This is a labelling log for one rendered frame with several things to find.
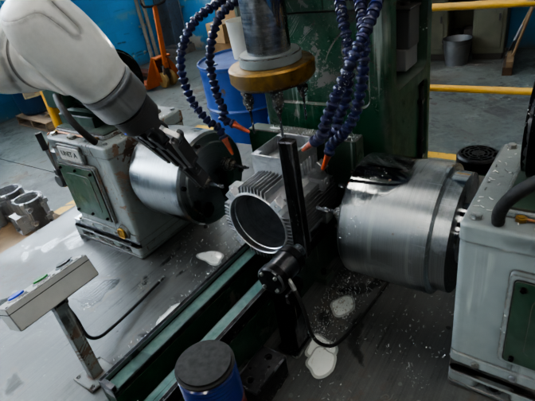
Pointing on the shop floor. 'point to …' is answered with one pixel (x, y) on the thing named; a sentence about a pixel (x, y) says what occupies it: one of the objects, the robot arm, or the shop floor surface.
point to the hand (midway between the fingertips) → (193, 172)
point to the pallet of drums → (30, 107)
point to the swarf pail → (457, 49)
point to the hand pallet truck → (161, 65)
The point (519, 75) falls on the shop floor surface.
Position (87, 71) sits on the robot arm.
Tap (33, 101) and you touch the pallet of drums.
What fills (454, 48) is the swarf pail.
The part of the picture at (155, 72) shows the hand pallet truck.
